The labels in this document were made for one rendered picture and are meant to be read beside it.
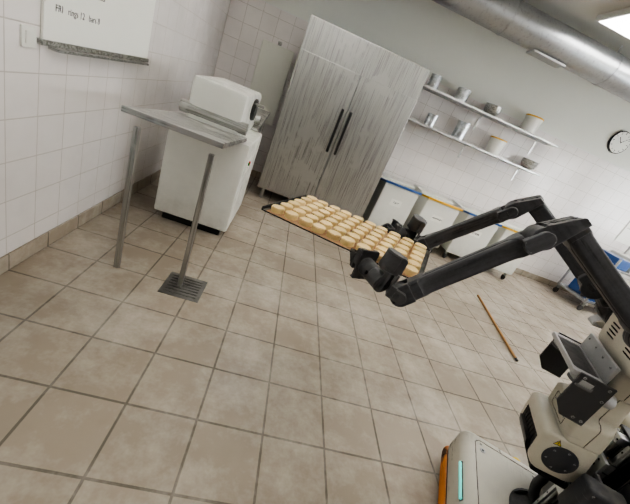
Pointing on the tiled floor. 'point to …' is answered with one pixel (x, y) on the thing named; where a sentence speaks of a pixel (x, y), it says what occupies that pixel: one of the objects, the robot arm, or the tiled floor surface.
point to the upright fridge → (340, 118)
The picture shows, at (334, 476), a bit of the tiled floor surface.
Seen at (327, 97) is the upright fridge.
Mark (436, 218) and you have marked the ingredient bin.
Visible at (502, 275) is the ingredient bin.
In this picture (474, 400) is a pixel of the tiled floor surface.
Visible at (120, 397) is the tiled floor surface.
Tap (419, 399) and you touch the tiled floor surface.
